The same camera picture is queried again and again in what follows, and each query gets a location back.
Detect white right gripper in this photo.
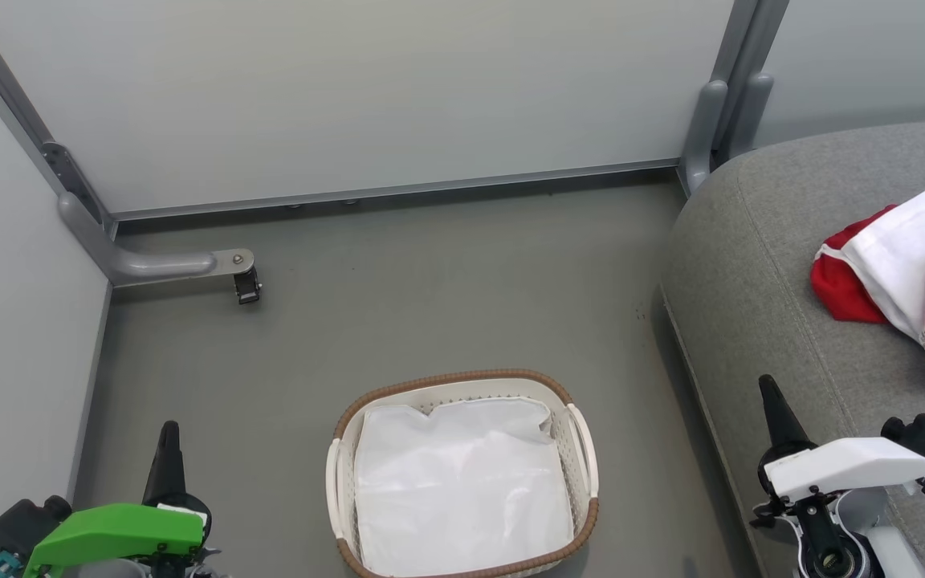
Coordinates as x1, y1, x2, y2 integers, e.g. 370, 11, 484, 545
757, 374, 925, 503

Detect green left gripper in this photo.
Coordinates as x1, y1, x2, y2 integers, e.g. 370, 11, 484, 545
22, 421, 206, 576

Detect red and white garment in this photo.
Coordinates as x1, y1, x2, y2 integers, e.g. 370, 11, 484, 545
810, 187, 925, 378

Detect grey fabric sofa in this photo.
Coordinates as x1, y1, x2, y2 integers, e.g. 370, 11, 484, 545
661, 118, 925, 578

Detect white laundry basket brown rim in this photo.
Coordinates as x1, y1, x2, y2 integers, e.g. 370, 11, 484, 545
326, 368, 600, 578

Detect black caster wheel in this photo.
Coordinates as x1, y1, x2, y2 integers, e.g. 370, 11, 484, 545
234, 267, 263, 305

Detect long grey partition foot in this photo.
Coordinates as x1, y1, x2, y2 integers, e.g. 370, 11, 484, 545
59, 191, 255, 287

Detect short grey partition foot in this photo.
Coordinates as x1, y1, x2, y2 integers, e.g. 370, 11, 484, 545
726, 72, 774, 159
678, 79, 728, 196

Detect white basket liner cloth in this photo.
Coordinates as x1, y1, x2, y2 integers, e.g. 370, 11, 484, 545
352, 397, 576, 577

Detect grey partition bottom rail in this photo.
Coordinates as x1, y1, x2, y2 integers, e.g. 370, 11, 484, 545
113, 158, 680, 222

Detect grey partition post with hinge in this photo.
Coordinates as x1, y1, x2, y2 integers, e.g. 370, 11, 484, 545
0, 0, 118, 239

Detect grey double partition post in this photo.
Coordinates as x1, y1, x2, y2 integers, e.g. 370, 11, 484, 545
711, 0, 790, 161

